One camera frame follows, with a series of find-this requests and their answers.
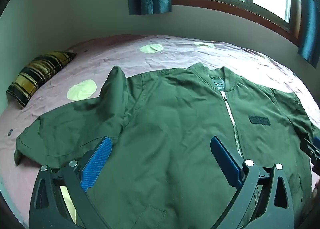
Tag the pink dotted bed sheet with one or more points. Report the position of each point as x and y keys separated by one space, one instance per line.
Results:
x=175 y=54

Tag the green zip jacket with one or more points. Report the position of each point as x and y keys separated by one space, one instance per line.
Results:
x=175 y=119

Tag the yellow black striped pillow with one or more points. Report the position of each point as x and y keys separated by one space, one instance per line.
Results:
x=37 y=74

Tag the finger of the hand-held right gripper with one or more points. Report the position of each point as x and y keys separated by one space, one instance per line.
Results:
x=310 y=148

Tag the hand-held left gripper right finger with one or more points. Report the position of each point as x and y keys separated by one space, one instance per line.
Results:
x=226 y=161

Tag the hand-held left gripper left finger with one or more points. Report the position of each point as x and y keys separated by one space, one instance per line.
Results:
x=96 y=164

